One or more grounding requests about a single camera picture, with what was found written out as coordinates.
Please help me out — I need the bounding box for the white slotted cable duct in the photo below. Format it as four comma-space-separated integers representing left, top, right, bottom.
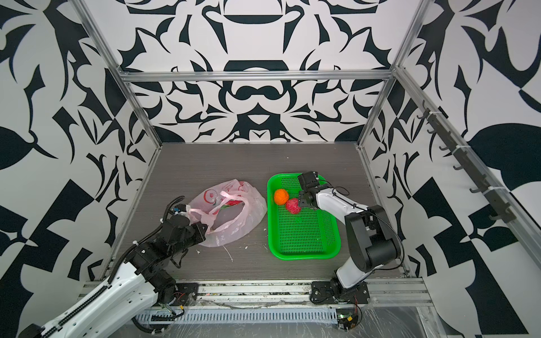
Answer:
137, 308, 338, 325

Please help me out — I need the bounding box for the aluminium front rail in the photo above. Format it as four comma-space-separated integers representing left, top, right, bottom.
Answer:
84, 278, 432, 309

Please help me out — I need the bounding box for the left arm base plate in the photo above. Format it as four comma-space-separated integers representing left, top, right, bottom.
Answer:
165, 282, 199, 306

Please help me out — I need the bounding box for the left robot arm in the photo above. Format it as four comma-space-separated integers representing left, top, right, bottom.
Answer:
20, 214, 208, 337

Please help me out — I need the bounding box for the orange fruit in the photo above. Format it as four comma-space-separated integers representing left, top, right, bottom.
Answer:
273, 189, 290, 206

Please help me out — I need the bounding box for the small green-lit circuit board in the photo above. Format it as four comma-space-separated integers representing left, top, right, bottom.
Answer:
337, 307, 363, 331

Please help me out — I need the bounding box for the red fruit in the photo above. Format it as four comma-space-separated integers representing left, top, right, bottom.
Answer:
285, 198, 301, 215

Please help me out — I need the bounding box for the pink plastic bag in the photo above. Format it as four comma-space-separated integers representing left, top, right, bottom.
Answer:
188, 180, 267, 247

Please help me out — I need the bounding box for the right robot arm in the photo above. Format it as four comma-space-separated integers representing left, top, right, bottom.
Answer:
299, 184, 402, 289

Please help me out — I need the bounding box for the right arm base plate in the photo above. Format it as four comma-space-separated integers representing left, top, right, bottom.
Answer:
309, 278, 371, 305

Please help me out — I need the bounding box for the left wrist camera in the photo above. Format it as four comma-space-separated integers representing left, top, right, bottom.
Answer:
173, 204, 191, 217

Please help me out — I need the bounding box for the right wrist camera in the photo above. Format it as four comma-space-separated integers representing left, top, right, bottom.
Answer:
297, 171, 320, 190

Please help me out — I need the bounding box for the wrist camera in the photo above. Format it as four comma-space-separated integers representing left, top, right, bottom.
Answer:
297, 171, 320, 190
173, 204, 191, 217

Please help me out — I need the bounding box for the black wall hook rack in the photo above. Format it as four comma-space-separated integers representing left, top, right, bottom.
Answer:
419, 107, 517, 223

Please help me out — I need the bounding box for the green plastic perforated basket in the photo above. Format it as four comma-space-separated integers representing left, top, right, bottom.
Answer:
266, 173, 341, 261

